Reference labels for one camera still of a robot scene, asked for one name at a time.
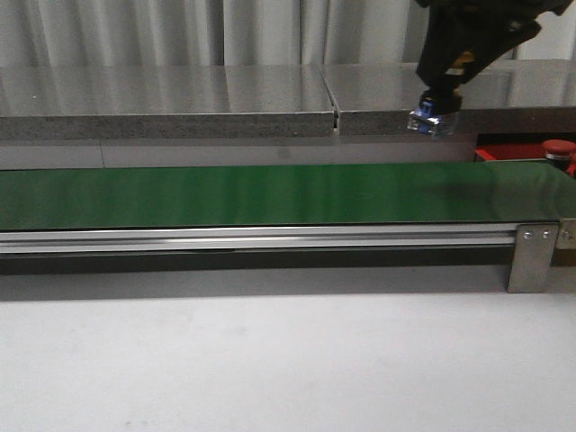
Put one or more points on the grey stone shelf slab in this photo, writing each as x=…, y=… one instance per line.
x=122, y=103
x=509, y=97

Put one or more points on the grey stone shelf slab right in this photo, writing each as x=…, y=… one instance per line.
x=509, y=97

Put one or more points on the red plastic tray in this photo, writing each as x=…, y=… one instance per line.
x=522, y=146

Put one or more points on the red mushroom push button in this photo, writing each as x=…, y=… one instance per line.
x=559, y=152

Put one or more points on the grey stone shelf slab left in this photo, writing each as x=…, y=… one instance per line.
x=122, y=103

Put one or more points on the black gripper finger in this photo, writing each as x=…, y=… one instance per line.
x=443, y=45
x=480, y=38

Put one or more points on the green conveyor belt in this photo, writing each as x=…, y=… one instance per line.
x=215, y=196

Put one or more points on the grey curtain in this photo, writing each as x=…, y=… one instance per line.
x=204, y=33

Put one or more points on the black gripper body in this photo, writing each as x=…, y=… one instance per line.
x=517, y=10

